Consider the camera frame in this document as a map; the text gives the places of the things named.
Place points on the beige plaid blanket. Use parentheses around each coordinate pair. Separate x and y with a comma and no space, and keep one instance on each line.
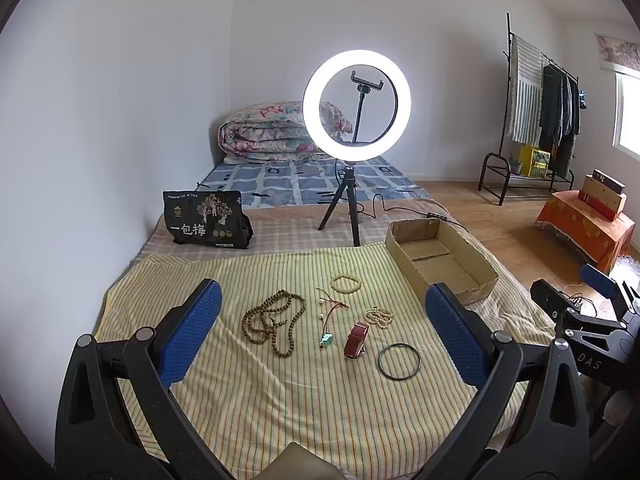
(290,230)

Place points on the orange cloth covered stand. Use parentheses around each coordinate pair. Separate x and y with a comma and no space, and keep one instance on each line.
(580,225)

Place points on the cardboard box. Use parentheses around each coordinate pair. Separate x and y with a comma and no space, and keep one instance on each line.
(425,272)

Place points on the tan cardboard carton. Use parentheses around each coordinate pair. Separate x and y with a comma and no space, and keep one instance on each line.
(602,202)

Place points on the striped hanging towel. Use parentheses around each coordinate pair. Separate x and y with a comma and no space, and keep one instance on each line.
(525,90)

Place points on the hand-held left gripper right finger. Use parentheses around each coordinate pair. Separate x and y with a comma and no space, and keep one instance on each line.
(452,332)

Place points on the dark hanging clothes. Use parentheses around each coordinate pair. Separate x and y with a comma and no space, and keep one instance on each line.
(557,110)

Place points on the black printed bag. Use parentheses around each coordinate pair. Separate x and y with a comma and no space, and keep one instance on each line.
(207,222)

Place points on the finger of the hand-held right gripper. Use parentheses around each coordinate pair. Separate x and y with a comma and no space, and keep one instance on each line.
(550,297)
(597,280)

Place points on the bubble wrap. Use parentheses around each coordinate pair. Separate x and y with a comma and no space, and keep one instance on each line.
(629,266)

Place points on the yellow box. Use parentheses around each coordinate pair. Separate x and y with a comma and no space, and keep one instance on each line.
(534,161)

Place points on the black bangle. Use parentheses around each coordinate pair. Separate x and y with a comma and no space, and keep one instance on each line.
(380,362)

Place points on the yellow striped cloth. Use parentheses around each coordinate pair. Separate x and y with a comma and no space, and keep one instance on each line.
(250,410)

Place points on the black clothes rack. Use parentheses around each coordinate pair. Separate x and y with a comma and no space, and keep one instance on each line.
(508,85)

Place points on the black phone holder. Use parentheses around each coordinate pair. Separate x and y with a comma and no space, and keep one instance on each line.
(361,105)

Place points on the blue patterned bed sheet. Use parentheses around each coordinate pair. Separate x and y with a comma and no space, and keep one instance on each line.
(280,185)

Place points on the folded floral quilt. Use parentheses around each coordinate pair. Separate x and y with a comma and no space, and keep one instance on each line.
(260,130)

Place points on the dark flat gift box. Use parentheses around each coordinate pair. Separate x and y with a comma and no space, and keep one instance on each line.
(607,180)

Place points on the patterned window valance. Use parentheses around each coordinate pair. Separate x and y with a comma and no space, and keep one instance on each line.
(617,52)

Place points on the window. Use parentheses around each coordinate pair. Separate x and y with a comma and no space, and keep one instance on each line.
(629,115)

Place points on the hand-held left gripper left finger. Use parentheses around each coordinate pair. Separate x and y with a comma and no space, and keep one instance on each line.
(192,332)

